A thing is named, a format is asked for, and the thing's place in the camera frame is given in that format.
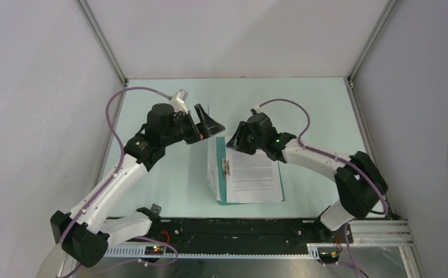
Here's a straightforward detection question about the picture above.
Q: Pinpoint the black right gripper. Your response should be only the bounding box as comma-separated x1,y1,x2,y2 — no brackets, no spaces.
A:
226,121,266,155

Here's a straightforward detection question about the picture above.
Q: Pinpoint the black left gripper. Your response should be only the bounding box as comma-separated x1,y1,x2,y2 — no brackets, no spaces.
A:
161,104,225,147

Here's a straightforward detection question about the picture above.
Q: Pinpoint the teal file folder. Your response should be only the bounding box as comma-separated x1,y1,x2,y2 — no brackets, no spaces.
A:
208,136,285,206

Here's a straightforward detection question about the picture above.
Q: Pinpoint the printed paper sheet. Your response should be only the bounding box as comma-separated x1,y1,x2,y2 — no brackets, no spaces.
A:
226,148,285,204
207,137,227,206

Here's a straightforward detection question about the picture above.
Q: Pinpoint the metal folder clip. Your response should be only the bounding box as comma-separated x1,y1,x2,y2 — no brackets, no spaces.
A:
222,158,231,180

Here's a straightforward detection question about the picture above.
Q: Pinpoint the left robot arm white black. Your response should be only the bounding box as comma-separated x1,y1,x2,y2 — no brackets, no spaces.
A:
50,104,225,268

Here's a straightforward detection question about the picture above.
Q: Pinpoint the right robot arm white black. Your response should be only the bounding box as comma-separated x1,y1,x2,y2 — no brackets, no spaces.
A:
226,112,388,242

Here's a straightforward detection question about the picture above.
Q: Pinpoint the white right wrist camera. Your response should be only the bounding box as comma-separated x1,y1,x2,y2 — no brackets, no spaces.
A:
250,105,262,115

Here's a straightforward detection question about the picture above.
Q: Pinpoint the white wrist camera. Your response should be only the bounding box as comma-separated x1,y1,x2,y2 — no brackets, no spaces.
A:
169,89,188,114
250,105,262,115

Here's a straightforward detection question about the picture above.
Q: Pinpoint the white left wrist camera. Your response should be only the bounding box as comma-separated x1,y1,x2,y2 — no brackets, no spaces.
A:
169,89,188,114

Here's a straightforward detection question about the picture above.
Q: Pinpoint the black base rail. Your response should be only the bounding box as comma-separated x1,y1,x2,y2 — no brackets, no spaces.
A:
111,217,353,256

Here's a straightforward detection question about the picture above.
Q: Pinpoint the white slotted cable duct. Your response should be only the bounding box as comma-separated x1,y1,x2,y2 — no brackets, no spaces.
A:
105,245,321,259

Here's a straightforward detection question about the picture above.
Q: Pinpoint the aluminium frame post left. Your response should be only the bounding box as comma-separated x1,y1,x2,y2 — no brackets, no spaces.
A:
75,0,127,87

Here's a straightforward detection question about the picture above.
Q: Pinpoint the aluminium frame post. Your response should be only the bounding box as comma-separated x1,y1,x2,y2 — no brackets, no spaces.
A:
347,0,402,88
75,0,127,87

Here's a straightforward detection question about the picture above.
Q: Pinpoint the aluminium frame post right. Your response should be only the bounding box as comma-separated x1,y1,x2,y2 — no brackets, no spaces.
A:
347,0,402,88

